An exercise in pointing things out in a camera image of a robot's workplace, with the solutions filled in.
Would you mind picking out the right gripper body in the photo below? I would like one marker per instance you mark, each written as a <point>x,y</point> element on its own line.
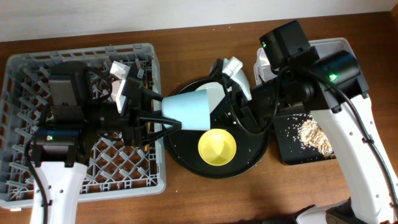
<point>237,106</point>

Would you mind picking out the clear plastic bin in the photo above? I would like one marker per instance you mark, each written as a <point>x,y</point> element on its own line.
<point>324,47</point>

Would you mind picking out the yellow bowl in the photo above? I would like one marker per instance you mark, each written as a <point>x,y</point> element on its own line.
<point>217,147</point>

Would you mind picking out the black rectangular tray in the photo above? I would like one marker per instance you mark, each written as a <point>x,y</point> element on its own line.
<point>289,152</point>

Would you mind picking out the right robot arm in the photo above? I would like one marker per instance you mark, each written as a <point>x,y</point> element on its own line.
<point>334,91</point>

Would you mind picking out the pink cup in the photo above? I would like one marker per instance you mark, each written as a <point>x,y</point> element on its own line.
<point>116,85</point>

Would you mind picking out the grey plate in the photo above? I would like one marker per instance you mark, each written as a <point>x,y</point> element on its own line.
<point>216,93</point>

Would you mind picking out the grey dishwasher rack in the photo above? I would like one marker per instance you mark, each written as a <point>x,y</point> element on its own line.
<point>114,170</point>

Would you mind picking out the round black tray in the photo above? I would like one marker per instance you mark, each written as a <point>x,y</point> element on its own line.
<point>183,146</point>

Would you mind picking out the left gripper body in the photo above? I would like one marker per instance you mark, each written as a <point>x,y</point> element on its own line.
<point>134,112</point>

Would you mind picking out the food scraps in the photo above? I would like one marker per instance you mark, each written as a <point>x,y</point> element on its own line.
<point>308,134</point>

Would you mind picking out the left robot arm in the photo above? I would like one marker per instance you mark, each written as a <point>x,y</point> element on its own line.
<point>59,152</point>

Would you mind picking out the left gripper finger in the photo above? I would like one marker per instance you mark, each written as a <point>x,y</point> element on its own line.
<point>145,138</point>
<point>149,95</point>

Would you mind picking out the blue cup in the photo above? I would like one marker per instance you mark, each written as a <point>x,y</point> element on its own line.
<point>191,109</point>

